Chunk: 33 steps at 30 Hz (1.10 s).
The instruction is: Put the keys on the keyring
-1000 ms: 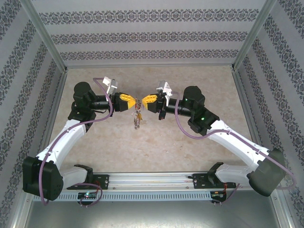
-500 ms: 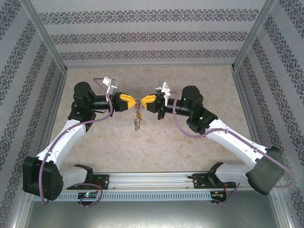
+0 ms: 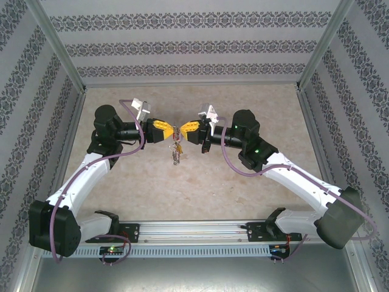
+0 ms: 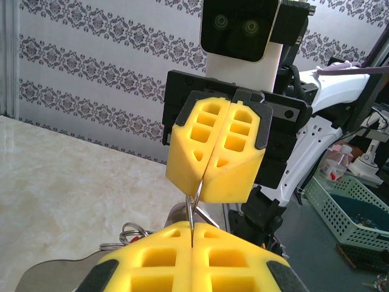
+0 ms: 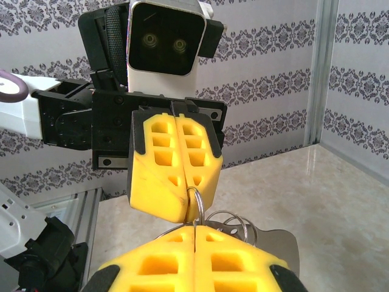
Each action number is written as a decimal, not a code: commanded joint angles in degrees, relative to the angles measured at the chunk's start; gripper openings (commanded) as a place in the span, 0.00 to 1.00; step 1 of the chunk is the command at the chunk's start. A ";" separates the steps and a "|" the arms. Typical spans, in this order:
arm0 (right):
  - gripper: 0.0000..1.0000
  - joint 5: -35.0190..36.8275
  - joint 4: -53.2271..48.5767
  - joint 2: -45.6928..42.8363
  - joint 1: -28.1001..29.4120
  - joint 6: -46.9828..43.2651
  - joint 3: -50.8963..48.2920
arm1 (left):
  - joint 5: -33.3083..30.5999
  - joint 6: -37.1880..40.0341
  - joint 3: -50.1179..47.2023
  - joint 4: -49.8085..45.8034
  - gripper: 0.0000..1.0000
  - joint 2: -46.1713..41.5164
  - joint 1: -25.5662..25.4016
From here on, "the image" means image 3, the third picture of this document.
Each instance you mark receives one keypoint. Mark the aluminium upright frame post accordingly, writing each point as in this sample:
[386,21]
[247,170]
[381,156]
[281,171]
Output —
[60,48]
[320,48]

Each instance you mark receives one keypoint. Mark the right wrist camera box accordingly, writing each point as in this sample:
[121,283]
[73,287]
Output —
[206,112]

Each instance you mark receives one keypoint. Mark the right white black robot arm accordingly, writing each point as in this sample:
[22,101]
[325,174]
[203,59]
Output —
[304,182]

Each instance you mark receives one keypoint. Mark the aluminium side frame rail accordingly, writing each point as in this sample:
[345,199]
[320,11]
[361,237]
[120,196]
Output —
[311,121]
[74,121]

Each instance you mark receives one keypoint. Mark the small black circuit board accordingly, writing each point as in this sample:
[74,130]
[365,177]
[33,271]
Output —
[112,250]
[279,249]

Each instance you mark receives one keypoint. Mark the aluminium rear frame rail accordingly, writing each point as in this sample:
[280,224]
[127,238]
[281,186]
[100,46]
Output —
[191,82]

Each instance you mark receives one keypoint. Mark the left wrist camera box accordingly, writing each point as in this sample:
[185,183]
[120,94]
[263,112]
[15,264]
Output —
[141,109]

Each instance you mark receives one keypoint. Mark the long aluminium base rail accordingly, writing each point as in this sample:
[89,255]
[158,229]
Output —
[194,229]

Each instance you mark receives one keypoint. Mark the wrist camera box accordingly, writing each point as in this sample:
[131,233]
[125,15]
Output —
[206,112]
[141,109]

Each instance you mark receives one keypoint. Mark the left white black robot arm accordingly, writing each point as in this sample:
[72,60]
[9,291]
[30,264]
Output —
[76,182]

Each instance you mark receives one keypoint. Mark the grey metal sheet panel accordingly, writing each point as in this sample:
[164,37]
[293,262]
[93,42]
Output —
[194,276]

